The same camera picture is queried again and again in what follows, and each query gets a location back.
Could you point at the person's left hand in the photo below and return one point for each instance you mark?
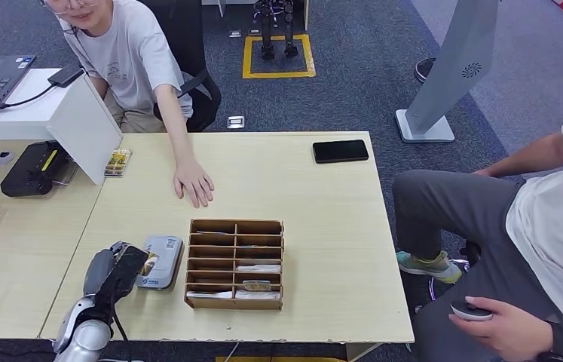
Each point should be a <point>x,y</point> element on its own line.
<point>192,182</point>
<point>511,332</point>

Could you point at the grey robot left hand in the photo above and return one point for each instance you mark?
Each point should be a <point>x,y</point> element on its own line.
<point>97,272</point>

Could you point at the white handheld remote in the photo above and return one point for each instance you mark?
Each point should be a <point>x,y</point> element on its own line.
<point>468,312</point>

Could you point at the wooden slotted card organizer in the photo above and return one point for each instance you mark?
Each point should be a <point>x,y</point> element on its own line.
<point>233,304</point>

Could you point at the person's right forearm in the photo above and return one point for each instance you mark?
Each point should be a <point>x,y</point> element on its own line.
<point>526,157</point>

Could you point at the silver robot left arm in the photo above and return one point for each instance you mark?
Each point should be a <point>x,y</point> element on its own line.
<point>86,339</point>

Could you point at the person's left forearm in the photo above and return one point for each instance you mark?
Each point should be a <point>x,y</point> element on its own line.
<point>176,130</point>

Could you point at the thin pale card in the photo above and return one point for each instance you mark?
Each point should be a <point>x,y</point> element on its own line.
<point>213,233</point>

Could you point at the grey-white card reader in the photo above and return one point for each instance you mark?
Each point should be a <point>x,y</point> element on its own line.
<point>167,260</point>

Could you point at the person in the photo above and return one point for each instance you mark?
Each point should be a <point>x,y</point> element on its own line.
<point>121,55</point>
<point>551,225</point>

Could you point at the tan card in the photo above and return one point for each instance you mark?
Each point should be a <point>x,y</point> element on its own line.
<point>256,286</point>

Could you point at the black wristwatch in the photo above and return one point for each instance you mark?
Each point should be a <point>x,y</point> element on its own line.
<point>558,342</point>

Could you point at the silver floor socket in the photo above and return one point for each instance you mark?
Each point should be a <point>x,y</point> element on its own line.
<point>235,121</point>

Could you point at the stack of yellow-green cards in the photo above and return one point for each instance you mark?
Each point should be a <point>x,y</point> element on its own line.
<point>118,162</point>

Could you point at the black chair base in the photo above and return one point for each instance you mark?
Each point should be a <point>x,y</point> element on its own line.
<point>472,252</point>

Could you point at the teal and yellow shoe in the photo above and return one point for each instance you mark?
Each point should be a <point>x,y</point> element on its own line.
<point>426,265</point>

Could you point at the white divider panel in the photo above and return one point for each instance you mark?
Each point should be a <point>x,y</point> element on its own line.
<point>86,135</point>

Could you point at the black device with yellow label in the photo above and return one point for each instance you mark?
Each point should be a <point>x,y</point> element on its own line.
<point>26,172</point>

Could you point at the grey round desk grommet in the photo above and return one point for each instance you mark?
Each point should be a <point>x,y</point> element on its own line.
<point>2,158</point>

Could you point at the black smartphone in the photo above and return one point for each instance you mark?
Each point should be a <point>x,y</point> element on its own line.
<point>341,151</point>

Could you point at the black office chair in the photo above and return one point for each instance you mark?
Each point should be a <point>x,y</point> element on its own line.
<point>189,30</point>

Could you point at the small silver floor plate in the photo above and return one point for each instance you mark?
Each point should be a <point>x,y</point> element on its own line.
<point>234,33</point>
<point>254,31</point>

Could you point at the black power adapter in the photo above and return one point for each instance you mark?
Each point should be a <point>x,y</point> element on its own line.
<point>65,76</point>

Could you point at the black robot leg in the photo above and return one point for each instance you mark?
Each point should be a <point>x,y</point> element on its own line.
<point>267,30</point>
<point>289,30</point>

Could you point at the white side desk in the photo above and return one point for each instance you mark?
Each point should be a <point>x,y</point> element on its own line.
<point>26,107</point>

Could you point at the black round base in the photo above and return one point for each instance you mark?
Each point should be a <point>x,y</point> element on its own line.
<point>423,69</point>

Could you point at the grey standing kiosk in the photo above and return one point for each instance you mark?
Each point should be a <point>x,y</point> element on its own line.
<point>461,55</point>

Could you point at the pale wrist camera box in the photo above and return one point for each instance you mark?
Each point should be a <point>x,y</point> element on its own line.
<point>129,270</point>

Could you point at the white table frame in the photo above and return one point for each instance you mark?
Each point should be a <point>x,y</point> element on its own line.
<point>306,15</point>

